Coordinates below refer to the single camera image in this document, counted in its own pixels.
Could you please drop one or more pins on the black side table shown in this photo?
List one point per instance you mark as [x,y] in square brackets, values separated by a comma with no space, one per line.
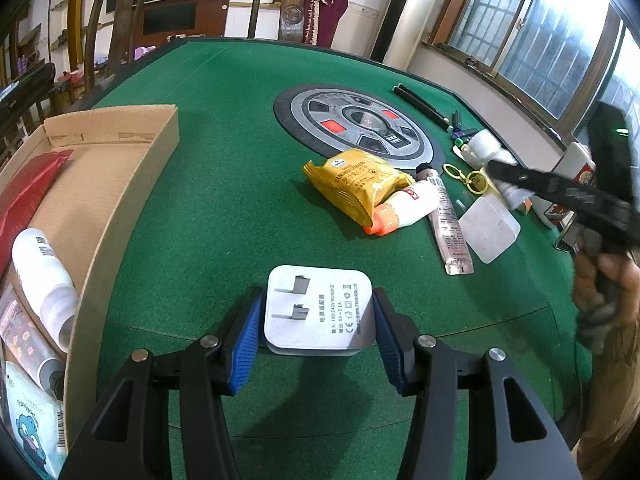
[25,95]

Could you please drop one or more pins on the cardboard box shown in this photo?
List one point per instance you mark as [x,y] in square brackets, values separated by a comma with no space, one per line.
[110,185]

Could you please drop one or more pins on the round grey table centre panel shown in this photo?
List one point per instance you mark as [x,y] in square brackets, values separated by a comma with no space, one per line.
[320,110]

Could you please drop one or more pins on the black stick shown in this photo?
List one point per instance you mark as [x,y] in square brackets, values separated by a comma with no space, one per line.
[425,102]
[417,105]

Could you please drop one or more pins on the white plastic bottle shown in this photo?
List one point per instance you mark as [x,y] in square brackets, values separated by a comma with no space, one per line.
[42,280]

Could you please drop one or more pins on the yellow cracker packet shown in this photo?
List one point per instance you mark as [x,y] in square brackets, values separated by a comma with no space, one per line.
[355,180]

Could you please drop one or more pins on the barred window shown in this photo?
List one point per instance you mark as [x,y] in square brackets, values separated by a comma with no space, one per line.
[540,35]

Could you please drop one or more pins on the pink toy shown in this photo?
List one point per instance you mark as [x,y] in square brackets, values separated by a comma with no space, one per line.
[144,51]

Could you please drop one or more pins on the white red liquor box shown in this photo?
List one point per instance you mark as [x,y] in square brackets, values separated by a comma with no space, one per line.
[570,157]

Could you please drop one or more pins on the person's right hand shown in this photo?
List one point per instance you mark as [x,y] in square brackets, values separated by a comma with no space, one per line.
[615,270]

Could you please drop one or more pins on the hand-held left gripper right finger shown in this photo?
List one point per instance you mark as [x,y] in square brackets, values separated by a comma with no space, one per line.
[390,340]

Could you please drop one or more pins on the dark wooden chair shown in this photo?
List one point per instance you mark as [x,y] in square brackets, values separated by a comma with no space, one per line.
[100,35]

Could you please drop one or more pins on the red foil packet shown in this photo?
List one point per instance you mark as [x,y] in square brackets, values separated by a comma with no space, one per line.
[30,195]

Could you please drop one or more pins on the silver tube black cap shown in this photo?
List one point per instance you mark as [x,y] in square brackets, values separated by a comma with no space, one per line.
[450,230]

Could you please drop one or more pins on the white tube orange cap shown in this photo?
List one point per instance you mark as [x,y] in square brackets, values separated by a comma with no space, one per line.
[415,200]

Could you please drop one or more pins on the wooden chair with cloth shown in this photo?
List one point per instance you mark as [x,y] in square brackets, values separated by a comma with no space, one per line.
[260,10]

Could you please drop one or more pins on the maroon fringed cloth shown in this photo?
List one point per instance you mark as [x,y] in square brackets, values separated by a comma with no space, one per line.
[327,10]

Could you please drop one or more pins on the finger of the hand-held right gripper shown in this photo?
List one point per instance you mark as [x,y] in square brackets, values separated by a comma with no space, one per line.
[550,185]

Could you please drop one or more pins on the blue cartoon tissue packet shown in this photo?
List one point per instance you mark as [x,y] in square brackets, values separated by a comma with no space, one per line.
[32,420]

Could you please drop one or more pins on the white long packet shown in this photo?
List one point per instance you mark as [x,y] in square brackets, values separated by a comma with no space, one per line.
[525,205]

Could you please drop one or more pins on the dark pen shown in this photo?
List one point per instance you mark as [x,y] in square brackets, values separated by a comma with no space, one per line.
[457,120]

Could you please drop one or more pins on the white two-port charger plug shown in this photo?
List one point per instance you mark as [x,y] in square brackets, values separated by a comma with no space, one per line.
[320,310]

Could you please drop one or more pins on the person's right forearm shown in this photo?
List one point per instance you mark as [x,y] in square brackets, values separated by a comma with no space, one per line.
[615,400]

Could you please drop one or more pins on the white square charger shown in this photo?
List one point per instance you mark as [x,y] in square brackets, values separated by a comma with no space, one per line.
[487,230]

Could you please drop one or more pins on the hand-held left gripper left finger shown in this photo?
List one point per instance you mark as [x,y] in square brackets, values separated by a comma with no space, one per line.
[245,340]

